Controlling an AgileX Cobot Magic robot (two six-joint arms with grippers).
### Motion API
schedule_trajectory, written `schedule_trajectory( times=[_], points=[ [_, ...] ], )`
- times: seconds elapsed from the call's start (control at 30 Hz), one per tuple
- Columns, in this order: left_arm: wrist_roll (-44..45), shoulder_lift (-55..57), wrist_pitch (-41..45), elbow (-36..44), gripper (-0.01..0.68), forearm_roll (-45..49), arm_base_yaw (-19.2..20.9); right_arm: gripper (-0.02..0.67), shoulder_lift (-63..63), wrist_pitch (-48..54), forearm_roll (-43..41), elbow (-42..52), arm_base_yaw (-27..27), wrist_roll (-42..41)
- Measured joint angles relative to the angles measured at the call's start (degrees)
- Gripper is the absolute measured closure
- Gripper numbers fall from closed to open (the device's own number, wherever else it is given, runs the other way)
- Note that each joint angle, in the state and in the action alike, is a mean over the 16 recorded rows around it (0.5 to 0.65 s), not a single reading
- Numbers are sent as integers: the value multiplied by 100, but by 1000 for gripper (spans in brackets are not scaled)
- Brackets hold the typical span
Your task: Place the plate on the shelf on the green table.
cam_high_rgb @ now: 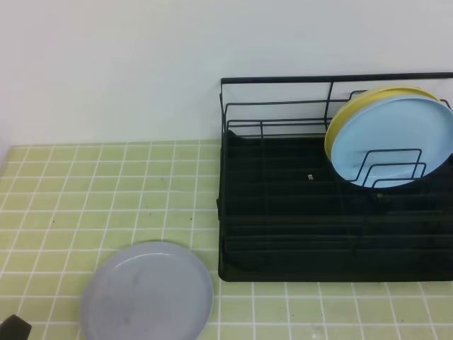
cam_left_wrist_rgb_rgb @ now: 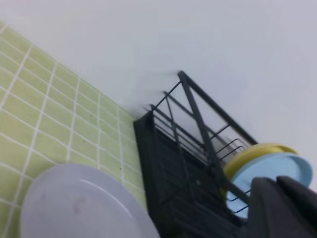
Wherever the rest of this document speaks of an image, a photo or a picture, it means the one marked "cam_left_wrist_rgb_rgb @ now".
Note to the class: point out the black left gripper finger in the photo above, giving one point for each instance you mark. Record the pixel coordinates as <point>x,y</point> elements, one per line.
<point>281,208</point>

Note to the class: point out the yellow plate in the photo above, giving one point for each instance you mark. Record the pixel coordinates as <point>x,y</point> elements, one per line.
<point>251,153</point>

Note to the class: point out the light blue plate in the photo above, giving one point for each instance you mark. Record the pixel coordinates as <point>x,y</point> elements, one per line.
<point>269,166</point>

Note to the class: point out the grey round plate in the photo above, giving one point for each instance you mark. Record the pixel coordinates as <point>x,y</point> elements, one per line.
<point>77,201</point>

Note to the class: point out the black wire dish rack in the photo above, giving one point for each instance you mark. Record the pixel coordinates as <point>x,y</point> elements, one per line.
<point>182,143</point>

